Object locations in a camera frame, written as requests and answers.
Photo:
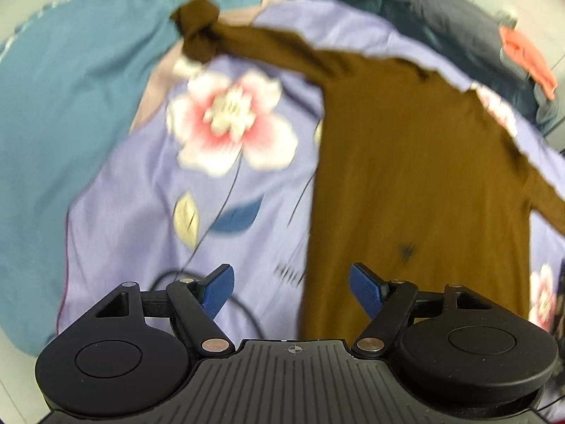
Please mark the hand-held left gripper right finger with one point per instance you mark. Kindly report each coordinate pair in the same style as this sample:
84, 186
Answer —
365, 290

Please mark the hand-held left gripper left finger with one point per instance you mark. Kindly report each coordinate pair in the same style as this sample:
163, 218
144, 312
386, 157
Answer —
217, 290

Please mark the brown knit sweater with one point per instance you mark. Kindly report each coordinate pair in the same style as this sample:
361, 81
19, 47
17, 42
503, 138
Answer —
397, 163

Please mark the purple floral bedsheet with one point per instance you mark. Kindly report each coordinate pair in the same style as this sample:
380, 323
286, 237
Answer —
132, 207

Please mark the teal blanket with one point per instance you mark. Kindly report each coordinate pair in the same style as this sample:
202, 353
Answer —
66, 97

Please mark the teal bed cover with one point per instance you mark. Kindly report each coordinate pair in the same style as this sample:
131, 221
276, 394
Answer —
494, 70

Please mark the grey towel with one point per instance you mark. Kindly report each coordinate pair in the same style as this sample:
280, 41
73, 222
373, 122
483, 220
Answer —
548, 110

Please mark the orange towel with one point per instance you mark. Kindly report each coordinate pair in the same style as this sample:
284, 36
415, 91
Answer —
525, 57

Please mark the grey blanket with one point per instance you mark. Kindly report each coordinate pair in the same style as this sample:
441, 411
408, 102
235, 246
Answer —
441, 4

